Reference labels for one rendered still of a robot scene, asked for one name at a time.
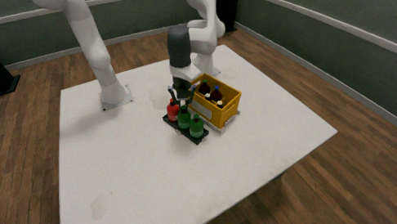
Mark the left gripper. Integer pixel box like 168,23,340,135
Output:
168,76,196,114

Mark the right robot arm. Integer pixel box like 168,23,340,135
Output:
32,0,129,104

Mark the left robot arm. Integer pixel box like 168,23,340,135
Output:
167,0,225,101

